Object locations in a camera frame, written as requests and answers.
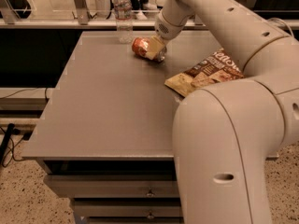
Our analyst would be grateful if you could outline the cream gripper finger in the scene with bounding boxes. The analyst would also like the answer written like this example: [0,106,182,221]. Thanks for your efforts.
[146,35,165,60]

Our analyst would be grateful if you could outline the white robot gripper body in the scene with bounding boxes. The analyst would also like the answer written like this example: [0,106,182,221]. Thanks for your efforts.
[154,12,189,40]

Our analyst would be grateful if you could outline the red coke can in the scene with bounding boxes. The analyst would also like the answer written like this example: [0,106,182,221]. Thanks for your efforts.
[132,37,167,63]

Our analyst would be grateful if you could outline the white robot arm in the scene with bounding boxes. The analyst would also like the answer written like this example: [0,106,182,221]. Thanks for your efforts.
[155,0,298,224]

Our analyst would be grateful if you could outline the brown sea salt chip bag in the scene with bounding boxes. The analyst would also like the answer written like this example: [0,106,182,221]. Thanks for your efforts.
[164,49,244,97]

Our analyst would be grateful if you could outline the clear plastic water bottle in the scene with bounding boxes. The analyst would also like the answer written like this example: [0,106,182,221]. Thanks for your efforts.
[113,0,133,43]

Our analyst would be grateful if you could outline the grey drawer cabinet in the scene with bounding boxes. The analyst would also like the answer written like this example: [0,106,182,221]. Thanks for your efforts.
[23,32,217,224]

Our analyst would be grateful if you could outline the metal drawer knob upper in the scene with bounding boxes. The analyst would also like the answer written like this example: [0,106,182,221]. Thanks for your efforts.
[146,189,155,198]

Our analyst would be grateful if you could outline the metal drawer knob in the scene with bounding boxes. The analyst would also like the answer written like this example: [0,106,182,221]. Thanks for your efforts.
[146,189,155,198]
[147,212,155,219]

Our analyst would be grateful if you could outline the metal railing bar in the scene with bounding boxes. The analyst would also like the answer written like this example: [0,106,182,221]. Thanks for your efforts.
[0,19,299,30]

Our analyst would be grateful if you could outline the top grey drawer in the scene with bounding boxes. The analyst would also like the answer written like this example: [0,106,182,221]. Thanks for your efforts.
[44,175,179,199]

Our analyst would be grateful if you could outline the grey drawer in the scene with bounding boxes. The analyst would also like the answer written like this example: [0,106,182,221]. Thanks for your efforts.
[44,175,179,199]
[71,199,182,217]

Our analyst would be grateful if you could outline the metal drawer knob lower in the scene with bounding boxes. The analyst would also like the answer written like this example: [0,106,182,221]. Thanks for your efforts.
[147,212,155,219]

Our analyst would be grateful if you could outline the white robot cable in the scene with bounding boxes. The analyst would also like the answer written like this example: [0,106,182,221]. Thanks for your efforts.
[268,17,294,37]

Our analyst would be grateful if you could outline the black cable on floor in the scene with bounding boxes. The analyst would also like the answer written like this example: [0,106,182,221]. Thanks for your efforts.
[0,123,32,169]

